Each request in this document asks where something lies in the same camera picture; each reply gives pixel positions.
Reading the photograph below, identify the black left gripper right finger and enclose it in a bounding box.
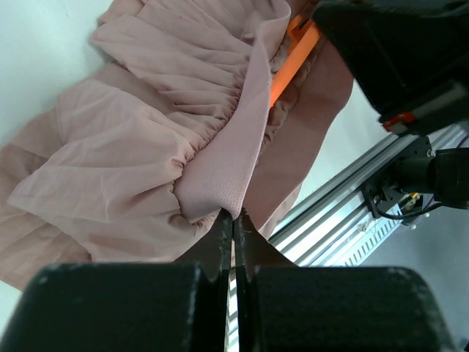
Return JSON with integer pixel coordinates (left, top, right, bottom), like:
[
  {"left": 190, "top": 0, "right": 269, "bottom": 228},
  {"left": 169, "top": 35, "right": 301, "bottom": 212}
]
[{"left": 233, "top": 214, "right": 456, "bottom": 351}]

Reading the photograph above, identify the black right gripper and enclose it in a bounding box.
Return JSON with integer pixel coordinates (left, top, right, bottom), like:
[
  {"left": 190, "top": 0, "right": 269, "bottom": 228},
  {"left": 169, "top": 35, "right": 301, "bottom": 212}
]
[{"left": 311, "top": 1, "right": 468, "bottom": 136}]

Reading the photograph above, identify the orange hanger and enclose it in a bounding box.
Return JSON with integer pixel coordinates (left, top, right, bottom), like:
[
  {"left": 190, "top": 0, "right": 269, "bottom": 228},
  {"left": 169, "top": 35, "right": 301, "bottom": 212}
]
[{"left": 270, "top": 15, "right": 321, "bottom": 107}]

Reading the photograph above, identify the white slotted cable duct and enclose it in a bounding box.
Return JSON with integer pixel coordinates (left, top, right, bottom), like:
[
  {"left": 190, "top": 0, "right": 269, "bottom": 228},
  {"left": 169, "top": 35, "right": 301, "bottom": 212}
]
[{"left": 326, "top": 219, "right": 401, "bottom": 267}]

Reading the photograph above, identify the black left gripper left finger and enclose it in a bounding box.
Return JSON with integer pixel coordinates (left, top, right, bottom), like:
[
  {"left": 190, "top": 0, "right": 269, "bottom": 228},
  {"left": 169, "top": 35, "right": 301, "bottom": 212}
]
[{"left": 1, "top": 210, "right": 233, "bottom": 351}]

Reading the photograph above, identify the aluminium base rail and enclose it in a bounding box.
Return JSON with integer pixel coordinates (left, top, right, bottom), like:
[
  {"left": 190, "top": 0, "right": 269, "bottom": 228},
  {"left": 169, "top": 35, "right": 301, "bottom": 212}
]
[{"left": 270, "top": 127, "right": 464, "bottom": 266}]

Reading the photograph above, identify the pink skirt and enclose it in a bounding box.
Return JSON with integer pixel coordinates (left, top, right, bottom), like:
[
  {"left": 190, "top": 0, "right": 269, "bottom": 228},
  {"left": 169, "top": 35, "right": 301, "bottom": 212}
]
[{"left": 1, "top": 1, "right": 353, "bottom": 289}]

